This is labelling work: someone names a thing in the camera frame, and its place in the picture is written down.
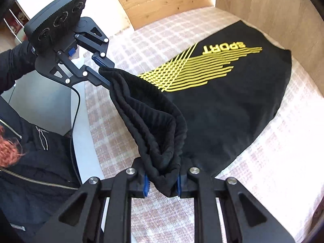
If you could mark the black sweatshirt with yellow print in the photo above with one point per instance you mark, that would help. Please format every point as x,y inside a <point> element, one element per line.
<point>215,119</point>

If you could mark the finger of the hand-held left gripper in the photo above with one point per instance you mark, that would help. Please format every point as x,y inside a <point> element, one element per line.
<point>97,79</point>
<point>97,61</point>

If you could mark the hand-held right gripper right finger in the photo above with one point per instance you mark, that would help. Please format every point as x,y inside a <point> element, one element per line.
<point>179,187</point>

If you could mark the person's left forearm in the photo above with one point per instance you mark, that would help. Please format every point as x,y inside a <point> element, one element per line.
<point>15,63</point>

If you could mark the slatted pine board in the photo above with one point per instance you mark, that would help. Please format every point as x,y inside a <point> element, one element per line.
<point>164,2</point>

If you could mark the person's reddish hair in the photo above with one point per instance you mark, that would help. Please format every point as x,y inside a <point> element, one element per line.
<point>8,146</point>

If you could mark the pink plaid blanket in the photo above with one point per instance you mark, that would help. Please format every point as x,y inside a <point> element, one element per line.
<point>278,169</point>

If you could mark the light plywood board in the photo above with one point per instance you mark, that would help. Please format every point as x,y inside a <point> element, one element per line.
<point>273,17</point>

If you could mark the person's black jacket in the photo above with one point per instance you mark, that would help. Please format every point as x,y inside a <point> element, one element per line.
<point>38,169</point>

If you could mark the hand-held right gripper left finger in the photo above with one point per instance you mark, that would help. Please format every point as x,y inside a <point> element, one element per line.
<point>146,187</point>

